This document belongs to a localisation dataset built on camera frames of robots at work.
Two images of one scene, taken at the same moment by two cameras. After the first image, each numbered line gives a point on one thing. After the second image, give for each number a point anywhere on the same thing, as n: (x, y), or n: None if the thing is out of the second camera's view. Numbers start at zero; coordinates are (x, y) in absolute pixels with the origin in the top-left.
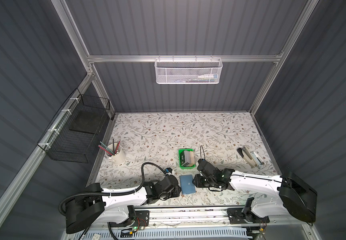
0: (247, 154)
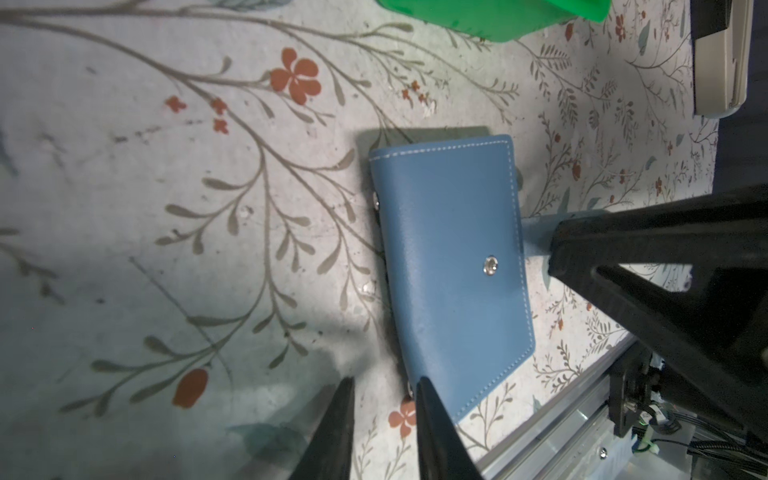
0: (721, 36)
